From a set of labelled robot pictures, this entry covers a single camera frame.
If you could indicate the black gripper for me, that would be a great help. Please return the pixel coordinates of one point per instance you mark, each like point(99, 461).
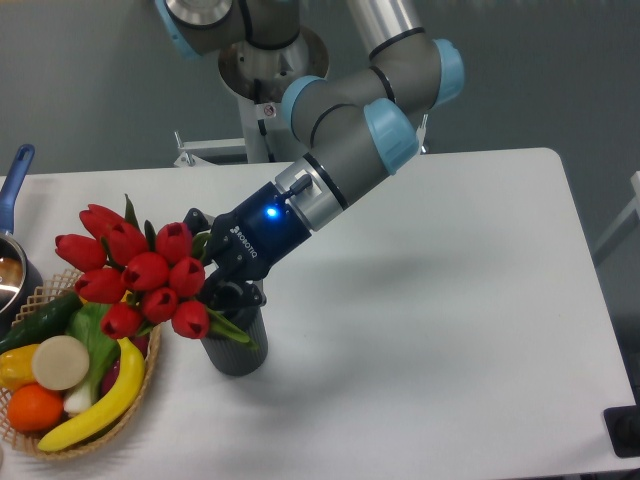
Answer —
point(244, 244)

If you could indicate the red tulip bouquet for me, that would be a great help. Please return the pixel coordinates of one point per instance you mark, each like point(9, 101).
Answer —
point(166, 265)

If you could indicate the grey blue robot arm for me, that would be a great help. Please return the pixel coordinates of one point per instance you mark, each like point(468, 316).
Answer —
point(356, 131)

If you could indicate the dark grey ribbed vase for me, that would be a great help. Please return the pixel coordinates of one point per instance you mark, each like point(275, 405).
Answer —
point(237, 342)

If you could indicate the green bok choy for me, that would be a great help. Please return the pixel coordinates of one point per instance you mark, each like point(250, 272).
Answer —
point(85, 326)

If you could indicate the yellow banana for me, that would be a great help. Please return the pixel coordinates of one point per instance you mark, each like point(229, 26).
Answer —
point(109, 408)

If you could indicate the woven wicker basket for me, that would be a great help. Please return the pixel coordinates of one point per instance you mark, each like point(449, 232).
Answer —
point(58, 286)

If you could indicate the dark red vegetable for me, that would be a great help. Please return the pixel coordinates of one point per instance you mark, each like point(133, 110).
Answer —
point(109, 379)

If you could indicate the green cucumber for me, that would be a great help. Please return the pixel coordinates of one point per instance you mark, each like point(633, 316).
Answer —
point(50, 320)

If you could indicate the beige round disc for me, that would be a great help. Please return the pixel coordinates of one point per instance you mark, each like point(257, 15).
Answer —
point(60, 363)

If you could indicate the yellow bell pepper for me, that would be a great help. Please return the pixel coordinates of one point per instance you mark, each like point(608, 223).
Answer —
point(16, 367)

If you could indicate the orange fruit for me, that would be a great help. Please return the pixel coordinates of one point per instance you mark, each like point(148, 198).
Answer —
point(33, 408)

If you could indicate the black device at table edge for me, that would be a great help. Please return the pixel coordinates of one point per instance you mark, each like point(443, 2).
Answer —
point(623, 429)

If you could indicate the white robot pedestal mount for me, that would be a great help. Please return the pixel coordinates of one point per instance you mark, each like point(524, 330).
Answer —
point(260, 125)

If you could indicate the blue handled saucepan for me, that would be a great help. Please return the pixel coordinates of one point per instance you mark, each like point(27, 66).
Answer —
point(19, 277)

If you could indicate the white frame at right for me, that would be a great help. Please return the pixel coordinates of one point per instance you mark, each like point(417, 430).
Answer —
point(626, 221)

